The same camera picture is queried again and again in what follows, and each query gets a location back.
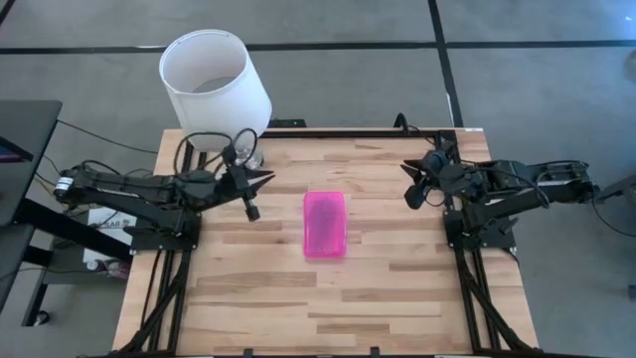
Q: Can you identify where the white shade table lamp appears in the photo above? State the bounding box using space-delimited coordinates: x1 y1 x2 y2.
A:
158 28 273 169

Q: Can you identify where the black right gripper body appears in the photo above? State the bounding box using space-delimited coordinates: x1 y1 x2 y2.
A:
431 162 486 203

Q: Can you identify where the grey metal stand leg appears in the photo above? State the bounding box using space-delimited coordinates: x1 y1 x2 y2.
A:
595 173 636 205

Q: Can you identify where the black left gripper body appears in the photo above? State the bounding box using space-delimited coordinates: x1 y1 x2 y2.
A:
211 166 257 203

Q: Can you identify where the black side desk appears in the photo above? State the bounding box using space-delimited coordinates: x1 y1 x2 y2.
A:
0 98 64 299

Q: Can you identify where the white cardboard box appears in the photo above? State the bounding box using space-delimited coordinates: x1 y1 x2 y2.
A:
81 206 146 265

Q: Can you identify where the pink plastic box lid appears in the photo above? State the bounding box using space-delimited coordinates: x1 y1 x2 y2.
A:
302 191 348 260

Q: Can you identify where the black right arm feed cable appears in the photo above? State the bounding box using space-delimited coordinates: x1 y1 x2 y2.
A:
395 112 456 150

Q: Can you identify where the black aluminium table frame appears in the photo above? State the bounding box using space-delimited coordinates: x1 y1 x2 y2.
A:
118 127 541 357

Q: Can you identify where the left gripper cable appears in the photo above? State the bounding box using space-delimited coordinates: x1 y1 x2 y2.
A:
172 127 259 176

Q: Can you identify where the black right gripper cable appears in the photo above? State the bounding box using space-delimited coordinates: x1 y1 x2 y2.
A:
424 186 448 209

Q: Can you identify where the black power strip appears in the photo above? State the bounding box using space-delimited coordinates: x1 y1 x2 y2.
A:
267 117 308 129

